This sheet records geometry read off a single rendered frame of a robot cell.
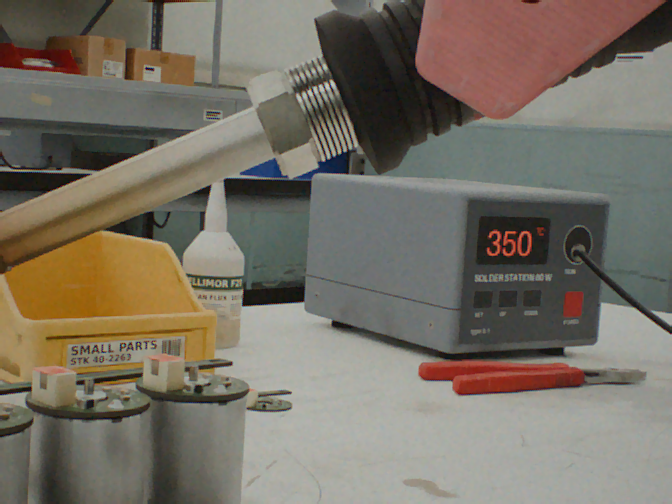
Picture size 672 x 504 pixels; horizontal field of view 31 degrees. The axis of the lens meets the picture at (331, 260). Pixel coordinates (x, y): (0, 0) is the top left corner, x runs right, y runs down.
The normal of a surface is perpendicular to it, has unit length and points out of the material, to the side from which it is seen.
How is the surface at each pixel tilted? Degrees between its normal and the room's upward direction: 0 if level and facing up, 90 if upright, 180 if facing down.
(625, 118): 90
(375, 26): 53
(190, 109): 90
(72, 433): 90
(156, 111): 90
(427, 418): 0
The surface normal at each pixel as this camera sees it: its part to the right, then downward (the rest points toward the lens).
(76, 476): 0.08, 0.11
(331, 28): -0.26, -0.62
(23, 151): -0.43, 0.06
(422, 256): -0.83, 0.00
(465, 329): 0.55, 0.11
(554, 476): 0.07, -0.99
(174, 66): 0.71, 0.15
